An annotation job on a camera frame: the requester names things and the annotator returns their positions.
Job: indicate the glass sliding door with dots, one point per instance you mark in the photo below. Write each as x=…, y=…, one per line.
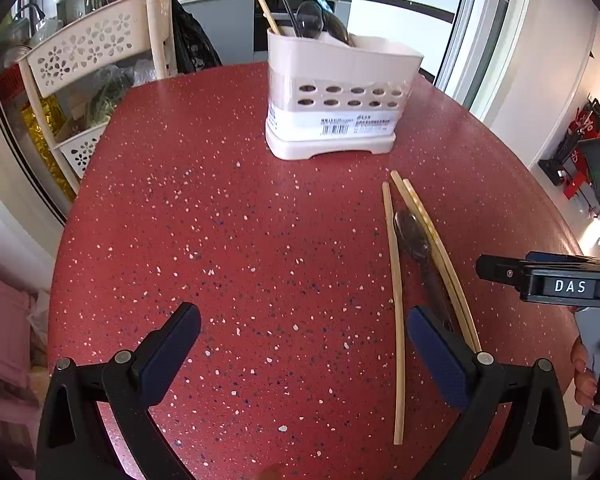
x=485, y=20

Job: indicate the grey kitchen counter cabinet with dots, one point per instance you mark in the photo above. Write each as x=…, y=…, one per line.
x=230, y=25

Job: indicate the bag of green vegetables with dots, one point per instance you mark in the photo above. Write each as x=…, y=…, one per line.
x=105, y=95

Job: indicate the person's right hand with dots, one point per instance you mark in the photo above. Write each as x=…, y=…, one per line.
x=585, y=375

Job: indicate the red basket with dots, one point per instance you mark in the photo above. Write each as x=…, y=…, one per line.
x=10, y=85

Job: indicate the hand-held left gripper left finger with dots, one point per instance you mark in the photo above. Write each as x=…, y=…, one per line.
x=172, y=350

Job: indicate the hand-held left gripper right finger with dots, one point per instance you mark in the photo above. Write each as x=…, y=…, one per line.
x=437, y=355

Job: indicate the gold foil package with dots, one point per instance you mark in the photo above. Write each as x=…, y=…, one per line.
x=42, y=135

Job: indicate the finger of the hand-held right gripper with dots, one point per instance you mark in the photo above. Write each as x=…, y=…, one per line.
x=555, y=258
x=500, y=269

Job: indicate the black bag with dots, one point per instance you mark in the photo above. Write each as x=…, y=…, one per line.
x=195, y=40

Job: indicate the pink plastic stool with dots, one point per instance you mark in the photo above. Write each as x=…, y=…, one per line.
x=5, y=310

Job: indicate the cream plastic storage cart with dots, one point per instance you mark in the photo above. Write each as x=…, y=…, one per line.
x=80, y=50

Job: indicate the red hanging decoration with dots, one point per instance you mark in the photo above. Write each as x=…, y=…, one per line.
x=585, y=125

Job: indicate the cream plastic utensil holder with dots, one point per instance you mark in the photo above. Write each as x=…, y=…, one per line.
x=330, y=70

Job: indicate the black chopstick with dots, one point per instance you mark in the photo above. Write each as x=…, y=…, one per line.
x=289, y=12

